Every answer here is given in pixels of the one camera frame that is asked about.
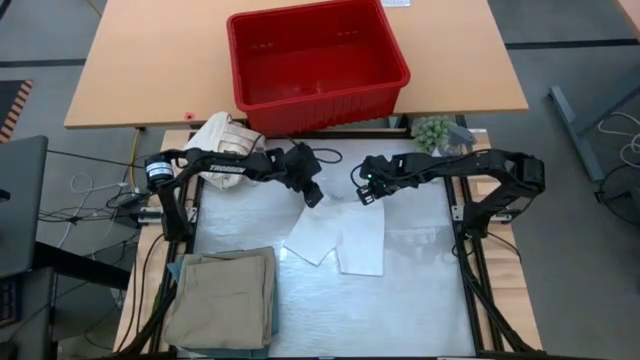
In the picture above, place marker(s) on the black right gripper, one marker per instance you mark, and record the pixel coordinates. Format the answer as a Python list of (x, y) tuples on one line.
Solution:
[(387, 172)]

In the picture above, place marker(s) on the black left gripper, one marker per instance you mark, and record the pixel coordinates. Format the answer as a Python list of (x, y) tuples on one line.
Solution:
[(300, 167)]

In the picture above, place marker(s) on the small white cloth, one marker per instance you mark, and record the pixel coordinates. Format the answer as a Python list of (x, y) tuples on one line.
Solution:
[(350, 235)]

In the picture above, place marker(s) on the teal grey garment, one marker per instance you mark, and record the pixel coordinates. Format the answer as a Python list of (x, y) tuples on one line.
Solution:
[(276, 300)]

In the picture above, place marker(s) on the khaki garment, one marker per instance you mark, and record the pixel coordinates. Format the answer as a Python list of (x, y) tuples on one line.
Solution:
[(220, 300)]

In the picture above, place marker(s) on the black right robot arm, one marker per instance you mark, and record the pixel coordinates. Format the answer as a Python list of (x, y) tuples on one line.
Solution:
[(490, 162)]

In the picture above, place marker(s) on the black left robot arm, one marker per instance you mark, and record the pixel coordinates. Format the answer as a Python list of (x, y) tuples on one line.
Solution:
[(225, 167)]

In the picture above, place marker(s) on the red plastic laundry bin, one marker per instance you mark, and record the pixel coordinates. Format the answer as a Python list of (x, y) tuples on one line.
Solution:
[(320, 110)]

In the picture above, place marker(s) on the small potted green plant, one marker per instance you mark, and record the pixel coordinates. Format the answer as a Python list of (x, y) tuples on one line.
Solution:
[(433, 131)]

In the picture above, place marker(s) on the cream canvas tote bag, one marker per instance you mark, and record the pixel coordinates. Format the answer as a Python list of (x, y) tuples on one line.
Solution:
[(225, 137)]

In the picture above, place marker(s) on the white spray bottle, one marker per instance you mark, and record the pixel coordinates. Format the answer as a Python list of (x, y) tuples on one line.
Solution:
[(462, 135)]

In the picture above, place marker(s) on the small pink object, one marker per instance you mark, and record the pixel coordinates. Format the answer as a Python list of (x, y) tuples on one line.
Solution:
[(189, 116)]

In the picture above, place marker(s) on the white power outlet strip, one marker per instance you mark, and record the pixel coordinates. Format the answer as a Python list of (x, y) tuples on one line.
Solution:
[(396, 2)]

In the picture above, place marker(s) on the large light wooden desk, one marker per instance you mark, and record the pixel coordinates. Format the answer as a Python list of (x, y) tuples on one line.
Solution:
[(150, 60)]

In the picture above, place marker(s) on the grey metal desk leg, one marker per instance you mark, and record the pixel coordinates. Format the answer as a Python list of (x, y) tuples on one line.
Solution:
[(575, 135)]

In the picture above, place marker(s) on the dark grey laptop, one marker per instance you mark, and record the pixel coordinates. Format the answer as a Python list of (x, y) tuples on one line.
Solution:
[(22, 210)]

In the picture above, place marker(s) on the black mat with orange stripes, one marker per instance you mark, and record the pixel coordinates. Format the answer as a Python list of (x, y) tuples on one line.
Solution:
[(7, 100)]

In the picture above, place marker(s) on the black aluminium table frame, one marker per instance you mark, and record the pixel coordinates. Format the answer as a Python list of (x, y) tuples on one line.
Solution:
[(469, 300)]

